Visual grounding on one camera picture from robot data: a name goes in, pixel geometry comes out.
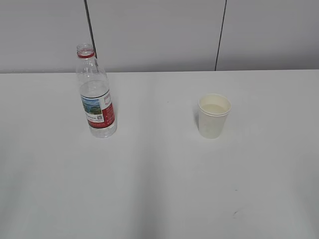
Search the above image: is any white paper cup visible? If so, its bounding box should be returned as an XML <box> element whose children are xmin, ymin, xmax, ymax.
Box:
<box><xmin>198</xmin><ymin>94</ymin><xmax>231</xmax><ymax>139</ymax></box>

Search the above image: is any clear plastic water bottle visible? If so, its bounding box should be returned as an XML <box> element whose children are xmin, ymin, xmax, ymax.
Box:
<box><xmin>76</xmin><ymin>43</ymin><xmax>117</xmax><ymax>138</ymax></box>

